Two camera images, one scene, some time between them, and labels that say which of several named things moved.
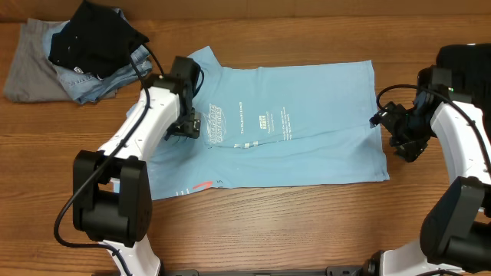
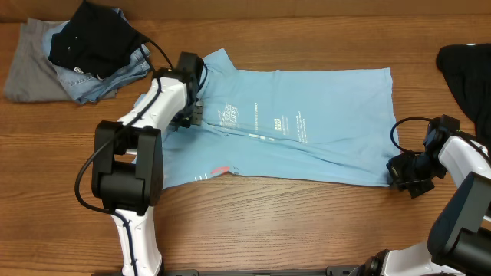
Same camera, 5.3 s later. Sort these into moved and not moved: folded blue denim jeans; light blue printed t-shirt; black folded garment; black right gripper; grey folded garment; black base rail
Moved: black right gripper; light blue printed t-shirt
Not moved: grey folded garment; black folded garment; black base rail; folded blue denim jeans
